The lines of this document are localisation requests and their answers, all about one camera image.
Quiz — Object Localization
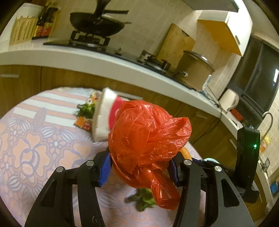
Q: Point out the light blue laundry basket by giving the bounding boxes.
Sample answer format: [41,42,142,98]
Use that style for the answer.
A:
[204,158,219,164]

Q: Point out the woven yellow basket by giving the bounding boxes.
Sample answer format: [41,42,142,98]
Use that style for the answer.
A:
[9,17,38,46]

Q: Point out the fried dough bread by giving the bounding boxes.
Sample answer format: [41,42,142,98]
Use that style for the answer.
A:
[180,147,192,160]

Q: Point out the red and white paper cup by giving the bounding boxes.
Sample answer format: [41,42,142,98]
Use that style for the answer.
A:
[92,87,124,142]

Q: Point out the black wok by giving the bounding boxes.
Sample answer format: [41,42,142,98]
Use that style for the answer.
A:
[70,0,130,37]

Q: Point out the dark kitchen window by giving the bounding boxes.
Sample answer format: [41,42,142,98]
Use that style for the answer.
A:
[226,36,278,128]

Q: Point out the brown rice cooker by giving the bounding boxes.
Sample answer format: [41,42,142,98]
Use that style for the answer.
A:
[173,51,215,91]

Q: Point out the chrome kitchen faucet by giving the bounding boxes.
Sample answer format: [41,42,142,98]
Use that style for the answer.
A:
[260,111,274,143]

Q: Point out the black power cable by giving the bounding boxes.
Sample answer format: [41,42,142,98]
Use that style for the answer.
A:
[191,85,223,144]

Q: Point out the yellow detergent bottle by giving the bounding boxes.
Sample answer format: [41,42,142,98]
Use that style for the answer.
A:
[260,134,270,153]

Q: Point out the orange snack wrapper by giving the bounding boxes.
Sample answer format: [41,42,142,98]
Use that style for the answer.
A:
[74,91,102,131]

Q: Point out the dark sauce bottles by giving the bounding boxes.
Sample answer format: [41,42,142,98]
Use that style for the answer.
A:
[32,1,58,40]

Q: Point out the green vegetable scraps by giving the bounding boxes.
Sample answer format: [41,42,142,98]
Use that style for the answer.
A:
[124,188,156,212]

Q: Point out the black gas stove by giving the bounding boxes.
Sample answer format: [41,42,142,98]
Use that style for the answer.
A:
[43,31,188,86]

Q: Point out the white power meter plug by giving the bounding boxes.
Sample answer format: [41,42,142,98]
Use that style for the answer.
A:
[202,74,212,92]

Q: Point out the red plastic bag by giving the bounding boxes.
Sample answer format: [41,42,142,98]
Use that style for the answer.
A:
[108,100,192,210]

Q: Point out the patterned orange tablecloth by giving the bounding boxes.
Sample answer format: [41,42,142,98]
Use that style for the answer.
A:
[0,87,205,227]

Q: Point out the white electric kettle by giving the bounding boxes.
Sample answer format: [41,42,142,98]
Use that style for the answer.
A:
[219,89,239,113]

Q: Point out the wooden cutting board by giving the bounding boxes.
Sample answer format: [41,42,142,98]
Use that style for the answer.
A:
[157,23,196,71]

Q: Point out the red container on sill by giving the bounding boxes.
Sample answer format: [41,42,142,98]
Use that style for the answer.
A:
[230,109,243,122]

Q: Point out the white wall cabinet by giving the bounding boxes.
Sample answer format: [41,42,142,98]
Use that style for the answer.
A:
[198,8,252,56]

